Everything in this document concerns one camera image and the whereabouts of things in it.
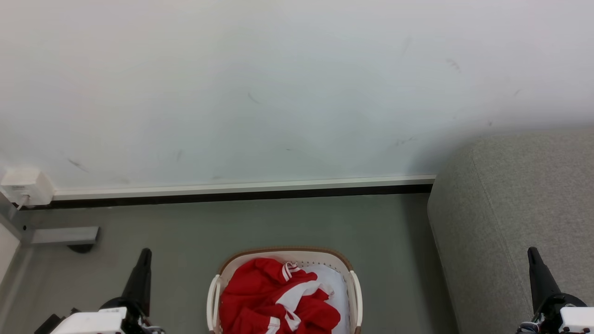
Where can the black round foot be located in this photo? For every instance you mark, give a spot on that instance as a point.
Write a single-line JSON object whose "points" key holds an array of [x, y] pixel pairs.
{"points": [[81, 248]]}

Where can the red garment with white stripes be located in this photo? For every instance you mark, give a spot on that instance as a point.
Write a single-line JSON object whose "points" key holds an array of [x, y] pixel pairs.
{"points": [[253, 297]]}

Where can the white and black skirting board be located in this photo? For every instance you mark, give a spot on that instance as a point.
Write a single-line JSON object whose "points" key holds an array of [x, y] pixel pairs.
{"points": [[241, 191]]}

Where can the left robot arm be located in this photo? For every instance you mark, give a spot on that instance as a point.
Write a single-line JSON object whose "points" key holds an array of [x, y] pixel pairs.
{"points": [[46, 325]]}

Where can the white wall socket box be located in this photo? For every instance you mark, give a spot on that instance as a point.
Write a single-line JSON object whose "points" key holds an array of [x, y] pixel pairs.
{"points": [[25, 184]]}

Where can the grey and white frame panel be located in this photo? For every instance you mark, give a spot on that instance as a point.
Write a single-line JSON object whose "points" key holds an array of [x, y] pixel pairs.
{"points": [[10, 241]]}

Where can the white laundry basket brown rim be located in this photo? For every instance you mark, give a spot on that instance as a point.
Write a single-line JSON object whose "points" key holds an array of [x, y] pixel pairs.
{"points": [[325, 256]]}

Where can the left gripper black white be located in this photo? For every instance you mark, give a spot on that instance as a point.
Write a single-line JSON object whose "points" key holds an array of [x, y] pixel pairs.
{"points": [[100, 320]]}

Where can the grey fabric sofa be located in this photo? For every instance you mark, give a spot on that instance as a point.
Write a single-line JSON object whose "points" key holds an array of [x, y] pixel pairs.
{"points": [[510, 208]]}

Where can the grey metal bar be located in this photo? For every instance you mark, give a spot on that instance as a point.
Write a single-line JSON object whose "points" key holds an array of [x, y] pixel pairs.
{"points": [[65, 235]]}

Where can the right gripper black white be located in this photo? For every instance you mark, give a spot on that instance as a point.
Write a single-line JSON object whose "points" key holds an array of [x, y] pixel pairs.
{"points": [[573, 317]]}

